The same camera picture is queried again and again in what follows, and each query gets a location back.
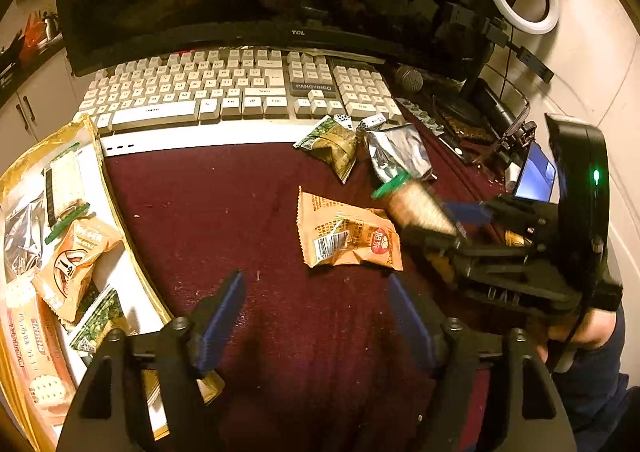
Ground green pill blister pack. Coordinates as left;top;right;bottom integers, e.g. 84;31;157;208
400;99;446;136

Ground black kitchen counter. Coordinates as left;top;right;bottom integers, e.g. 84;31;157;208
0;34;68;105

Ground steel kettle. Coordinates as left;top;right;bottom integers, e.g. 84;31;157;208
40;12;64;41

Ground long orange cracker packet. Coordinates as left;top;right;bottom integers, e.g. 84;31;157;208
4;277;77;428

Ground silver mesh microphone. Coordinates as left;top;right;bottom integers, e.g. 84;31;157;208
393;64;425;94

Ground orange snack packet black logo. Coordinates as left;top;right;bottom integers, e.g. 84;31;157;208
31;217;126;324

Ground black phone holder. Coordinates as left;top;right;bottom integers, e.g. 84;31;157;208
500;119;539;168

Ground black monitor stand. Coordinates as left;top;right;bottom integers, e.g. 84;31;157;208
432;2;501;126

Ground white kitchen cabinet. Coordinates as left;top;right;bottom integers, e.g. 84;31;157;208
0;47;81;170

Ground person's right forearm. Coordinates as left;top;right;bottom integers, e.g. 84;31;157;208
537;304;631;433

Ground clear cracker packet green ends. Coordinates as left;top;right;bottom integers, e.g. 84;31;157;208
372;172;461;238

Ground silver foil snack packet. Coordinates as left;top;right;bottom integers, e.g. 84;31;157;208
2;197;47;279
362;123;437;183

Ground dark green snack packet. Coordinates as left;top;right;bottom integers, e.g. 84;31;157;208
293;114;359;184
69;284;134;358

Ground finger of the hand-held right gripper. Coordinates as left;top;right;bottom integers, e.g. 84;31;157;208
400;224;523;285
442;198;552;234

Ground black clamp bracket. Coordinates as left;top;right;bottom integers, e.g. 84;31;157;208
515;46;555;84

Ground large clear cracker packet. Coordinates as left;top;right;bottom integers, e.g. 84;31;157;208
42;143;92;245

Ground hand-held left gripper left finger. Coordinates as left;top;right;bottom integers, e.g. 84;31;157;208
55;269;247;452

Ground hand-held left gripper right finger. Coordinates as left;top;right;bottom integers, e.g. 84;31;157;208
387;274;578;452

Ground smartphone with lit screen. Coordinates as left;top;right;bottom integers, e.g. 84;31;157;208
512;141;558;203

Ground black microphone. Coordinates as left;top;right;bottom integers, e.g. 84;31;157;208
477;79;519;133

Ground gold patterned pouch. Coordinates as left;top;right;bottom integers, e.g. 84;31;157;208
442;114;494;144

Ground orange snack packet red label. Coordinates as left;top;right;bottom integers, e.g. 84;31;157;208
297;186;404;273

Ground white mechanical keyboard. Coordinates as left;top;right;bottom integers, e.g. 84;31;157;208
75;46;407;158

